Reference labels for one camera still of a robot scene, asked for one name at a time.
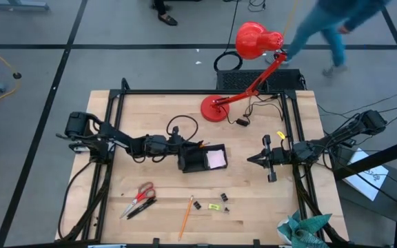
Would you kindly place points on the black floor disc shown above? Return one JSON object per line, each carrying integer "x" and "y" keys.
{"x": 17, "y": 75}

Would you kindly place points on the black binder clip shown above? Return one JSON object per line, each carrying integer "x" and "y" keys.
{"x": 226, "y": 209}
{"x": 197, "y": 205}
{"x": 224, "y": 197}

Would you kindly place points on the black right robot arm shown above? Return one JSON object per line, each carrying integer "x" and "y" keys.
{"x": 340, "y": 137}

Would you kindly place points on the black mesh desk organizer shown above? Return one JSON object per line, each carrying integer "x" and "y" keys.
{"x": 198, "y": 165}

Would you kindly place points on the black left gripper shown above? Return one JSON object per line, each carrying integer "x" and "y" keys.
{"x": 178, "y": 146}

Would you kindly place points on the person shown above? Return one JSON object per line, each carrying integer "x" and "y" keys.
{"x": 308, "y": 31}
{"x": 168, "y": 20}

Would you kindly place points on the teal leafed potted plant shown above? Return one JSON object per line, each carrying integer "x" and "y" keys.
{"x": 302, "y": 227}

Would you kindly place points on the black metal stand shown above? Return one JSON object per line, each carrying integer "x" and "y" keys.
{"x": 374, "y": 160}

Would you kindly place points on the black aluminium table frame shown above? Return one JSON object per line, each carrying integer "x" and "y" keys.
{"x": 184, "y": 92}

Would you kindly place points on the white paper sheet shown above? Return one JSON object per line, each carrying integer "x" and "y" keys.
{"x": 367, "y": 179}

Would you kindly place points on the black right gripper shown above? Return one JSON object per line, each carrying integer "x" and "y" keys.
{"x": 277, "y": 155}

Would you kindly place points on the black perforated metal case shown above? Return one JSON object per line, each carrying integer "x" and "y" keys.
{"x": 233, "y": 81}

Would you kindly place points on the black frame corner bracket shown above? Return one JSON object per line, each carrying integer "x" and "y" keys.
{"x": 125, "y": 85}

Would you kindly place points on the pale pink sticky note pad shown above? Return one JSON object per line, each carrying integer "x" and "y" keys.
{"x": 216, "y": 159}

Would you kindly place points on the red desk lamp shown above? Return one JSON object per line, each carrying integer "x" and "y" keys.
{"x": 253, "y": 41}

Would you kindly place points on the black table clamp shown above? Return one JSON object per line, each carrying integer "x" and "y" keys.
{"x": 256, "y": 242}
{"x": 156, "y": 241}

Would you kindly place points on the black pen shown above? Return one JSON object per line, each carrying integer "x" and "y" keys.
{"x": 143, "y": 209}
{"x": 141, "y": 206}

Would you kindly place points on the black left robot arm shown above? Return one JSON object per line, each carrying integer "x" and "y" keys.
{"x": 115, "y": 134}

